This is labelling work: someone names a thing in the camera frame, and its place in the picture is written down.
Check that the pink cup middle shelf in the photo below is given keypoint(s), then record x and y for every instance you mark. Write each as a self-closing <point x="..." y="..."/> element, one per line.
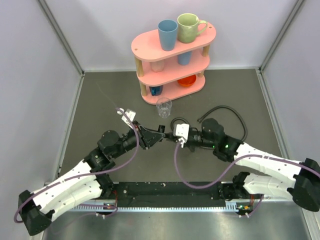
<point x="157" y="66"/>

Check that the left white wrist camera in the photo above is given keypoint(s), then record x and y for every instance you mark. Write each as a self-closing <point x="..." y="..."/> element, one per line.
<point x="126" y="116"/>

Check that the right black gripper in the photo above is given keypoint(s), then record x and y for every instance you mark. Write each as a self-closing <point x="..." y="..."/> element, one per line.
<point x="176" y="139"/>

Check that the dark blue mug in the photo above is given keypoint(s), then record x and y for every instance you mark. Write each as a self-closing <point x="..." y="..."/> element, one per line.
<point x="156" y="90"/>

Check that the orange bowl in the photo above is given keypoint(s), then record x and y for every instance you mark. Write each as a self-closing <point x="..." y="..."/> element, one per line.
<point x="187" y="81"/>

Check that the green ceramic mug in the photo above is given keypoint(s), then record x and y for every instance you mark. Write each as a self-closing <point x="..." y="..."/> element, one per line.
<point x="189" y="27"/>

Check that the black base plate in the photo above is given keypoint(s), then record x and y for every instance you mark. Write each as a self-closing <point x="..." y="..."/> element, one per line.
<point x="172" y="195"/>

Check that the blue cup middle shelf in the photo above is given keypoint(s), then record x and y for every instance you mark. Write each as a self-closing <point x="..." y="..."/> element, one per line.
<point x="184" y="58"/>

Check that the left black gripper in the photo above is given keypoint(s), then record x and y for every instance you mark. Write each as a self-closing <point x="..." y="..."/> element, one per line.
<point x="147" y="138"/>

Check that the pink three-tier shelf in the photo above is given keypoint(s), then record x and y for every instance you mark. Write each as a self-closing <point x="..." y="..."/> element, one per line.
<point x="146" y="48"/>

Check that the blue tumbler on top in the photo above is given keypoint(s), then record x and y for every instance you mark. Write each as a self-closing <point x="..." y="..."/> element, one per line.
<point x="167" y="32"/>

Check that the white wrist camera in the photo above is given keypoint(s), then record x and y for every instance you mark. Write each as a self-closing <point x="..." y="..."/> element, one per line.
<point x="181" y="131"/>
<point x="126" y="116"/>

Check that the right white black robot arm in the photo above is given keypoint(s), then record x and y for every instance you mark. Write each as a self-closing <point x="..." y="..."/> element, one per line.
<point x="291" y="179"/>

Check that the black valve fitting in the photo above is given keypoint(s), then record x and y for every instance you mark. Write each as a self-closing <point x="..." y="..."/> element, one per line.
<point x="161" y="129"/>

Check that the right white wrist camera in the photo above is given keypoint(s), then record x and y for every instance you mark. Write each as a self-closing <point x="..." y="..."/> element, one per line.
<point x="181" y="131"/>

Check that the clear plastic cup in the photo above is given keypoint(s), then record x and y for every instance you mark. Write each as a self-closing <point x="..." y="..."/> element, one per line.
<point x="164" y="106"/>

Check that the aluminium rail frame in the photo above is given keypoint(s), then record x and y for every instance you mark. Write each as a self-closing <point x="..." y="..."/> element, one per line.
<point x="245" y="204"/>

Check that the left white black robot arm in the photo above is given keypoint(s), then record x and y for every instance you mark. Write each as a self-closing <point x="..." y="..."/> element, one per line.
<point x="89" y="179"/>

